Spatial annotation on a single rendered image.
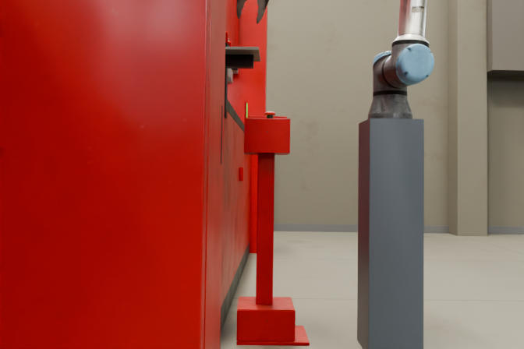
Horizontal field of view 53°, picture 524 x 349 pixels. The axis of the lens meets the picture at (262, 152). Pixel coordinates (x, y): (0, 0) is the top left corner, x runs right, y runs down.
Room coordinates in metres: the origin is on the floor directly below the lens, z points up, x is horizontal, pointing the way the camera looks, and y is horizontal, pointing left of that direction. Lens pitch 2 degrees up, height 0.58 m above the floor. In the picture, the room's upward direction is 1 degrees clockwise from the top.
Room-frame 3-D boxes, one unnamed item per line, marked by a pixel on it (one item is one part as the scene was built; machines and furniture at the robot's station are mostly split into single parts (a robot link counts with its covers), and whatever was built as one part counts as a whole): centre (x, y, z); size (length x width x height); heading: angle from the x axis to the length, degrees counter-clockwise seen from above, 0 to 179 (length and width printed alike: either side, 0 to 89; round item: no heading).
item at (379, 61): (1.81, -0.44, 0.94); 0.13 x 0.12 x 0.14; 11
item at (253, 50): (1.80, 0.14, 1.00); 0.26 x 0.18 x 0.01; 88
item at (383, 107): (1.82, -0.44, 0.82); 0.15 x 0.15 x 0.10
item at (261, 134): (1.94, -0.02, 0.75); 0.20 x 0.16 x 0.18; 1
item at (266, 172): (1.94, -0.02, 0.39); 0.06 x 0.06 x 0.54; 1
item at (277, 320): (1.94, -0.05, 0.06); 0.25 x 0.20 x 0.12; 91
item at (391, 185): (1.82, -0.44, 0.39); 0.18 x 0.18 x 0.78; 1
